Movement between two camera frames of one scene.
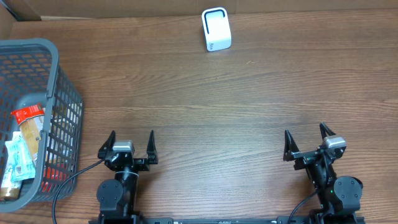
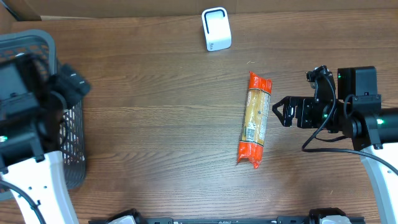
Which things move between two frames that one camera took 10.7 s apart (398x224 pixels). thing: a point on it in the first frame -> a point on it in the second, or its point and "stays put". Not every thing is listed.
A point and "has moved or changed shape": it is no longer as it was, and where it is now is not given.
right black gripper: (305, 157) -> (305, 105)
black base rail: (228, 220) stays put
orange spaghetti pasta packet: (32, 129) has moved or changed shape
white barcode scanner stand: (217, 28) stays put
